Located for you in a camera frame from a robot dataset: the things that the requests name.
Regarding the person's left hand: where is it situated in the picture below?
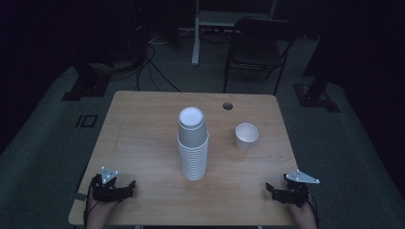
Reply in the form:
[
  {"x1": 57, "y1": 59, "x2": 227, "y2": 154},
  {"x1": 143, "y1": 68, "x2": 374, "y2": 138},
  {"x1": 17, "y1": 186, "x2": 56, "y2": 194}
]
[{"x1": 85, "y1": 189, "x2": 117, "y2": 221}]

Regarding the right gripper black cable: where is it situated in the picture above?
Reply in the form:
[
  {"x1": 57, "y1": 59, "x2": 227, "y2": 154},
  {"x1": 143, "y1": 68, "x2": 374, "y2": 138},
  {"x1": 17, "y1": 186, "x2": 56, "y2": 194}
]
[{"x1": 307, "y1": 192, "x2": 321, "y2": 228}]

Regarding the black stand with base plate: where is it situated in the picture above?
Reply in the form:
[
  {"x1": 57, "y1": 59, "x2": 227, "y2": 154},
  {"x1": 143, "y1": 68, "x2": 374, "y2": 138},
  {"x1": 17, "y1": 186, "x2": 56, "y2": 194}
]
[
  {"x1": 61, "y1": 61, "x2": 113, "y2": 102},
  {"x1": 292, "y1": 28, "x2": 341, "y2": 114}
]

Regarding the black floor cable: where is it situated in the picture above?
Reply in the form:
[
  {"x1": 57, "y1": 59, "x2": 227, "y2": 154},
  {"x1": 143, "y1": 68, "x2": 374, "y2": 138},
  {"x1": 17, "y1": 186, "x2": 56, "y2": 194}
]
[{"x1": 135, "y1": 44, "x2": 181, "y2": 94}]

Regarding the black folding chair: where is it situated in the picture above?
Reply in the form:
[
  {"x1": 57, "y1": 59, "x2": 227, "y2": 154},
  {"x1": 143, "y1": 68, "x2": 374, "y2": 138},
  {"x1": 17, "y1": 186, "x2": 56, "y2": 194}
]
[{"x1": 223, "y1": 16, "x2": 300, "y2": 96}]

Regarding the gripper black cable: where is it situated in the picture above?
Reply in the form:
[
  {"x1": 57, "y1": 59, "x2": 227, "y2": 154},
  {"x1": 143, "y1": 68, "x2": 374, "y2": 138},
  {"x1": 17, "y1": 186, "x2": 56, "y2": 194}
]
[
  {"x1": 82, "y1": 181, "x2": 97, "y2": 229},
  {"x1": 307, "y1": 192, "x2": 321, "y2": 228}
]

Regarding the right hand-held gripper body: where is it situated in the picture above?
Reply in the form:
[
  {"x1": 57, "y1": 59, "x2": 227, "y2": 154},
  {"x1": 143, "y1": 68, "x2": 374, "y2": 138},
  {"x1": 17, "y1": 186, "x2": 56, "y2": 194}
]
[{"x1": 282, "y1": 169, "x2": 321, "y2": 208}]

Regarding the white metal desk frame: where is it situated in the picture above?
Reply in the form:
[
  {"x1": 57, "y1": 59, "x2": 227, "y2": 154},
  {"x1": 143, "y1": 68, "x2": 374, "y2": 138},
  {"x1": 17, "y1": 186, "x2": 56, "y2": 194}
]
[{"x1": 191, "y1": 0, "x2": 279, "y2": 67}]

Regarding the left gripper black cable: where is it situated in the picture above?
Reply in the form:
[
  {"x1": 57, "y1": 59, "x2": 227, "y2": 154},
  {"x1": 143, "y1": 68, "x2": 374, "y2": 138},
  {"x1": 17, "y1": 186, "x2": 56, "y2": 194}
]
[{"x1": 82, "y1": 181, "x2": 97, "y2": 229}]

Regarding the dark equipment rack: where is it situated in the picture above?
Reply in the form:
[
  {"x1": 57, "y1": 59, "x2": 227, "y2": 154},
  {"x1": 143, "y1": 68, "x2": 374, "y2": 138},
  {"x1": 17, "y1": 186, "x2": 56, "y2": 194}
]
[{"x1": 127, "y1": 0, "x2": 151, "y2": 66}]

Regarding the single white paper cup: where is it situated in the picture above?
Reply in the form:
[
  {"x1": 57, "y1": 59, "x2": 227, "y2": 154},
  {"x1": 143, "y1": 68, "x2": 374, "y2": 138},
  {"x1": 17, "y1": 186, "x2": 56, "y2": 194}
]
[{"x1": 234, "y1": 122, "x2": 260, "y2": 152}]

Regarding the stack of white paper cups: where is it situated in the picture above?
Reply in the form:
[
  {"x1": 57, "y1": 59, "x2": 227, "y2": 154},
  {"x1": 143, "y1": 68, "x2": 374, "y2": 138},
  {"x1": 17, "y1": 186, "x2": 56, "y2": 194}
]
[{"x1": 177, "y1": 106, "x2": 210, "y2": 182}]

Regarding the person's right hand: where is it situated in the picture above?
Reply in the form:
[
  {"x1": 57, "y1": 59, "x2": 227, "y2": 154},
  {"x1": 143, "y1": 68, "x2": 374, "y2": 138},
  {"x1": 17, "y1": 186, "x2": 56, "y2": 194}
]
[{"x1": 288, "y1": 194, "x2": 315, "y2": 221}]

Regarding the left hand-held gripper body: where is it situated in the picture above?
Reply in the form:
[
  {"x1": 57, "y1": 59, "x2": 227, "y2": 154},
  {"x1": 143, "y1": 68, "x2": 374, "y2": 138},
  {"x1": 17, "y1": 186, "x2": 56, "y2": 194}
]
[{"x1": 90, "y1": 165, "x2": 128, "y2": 204}]

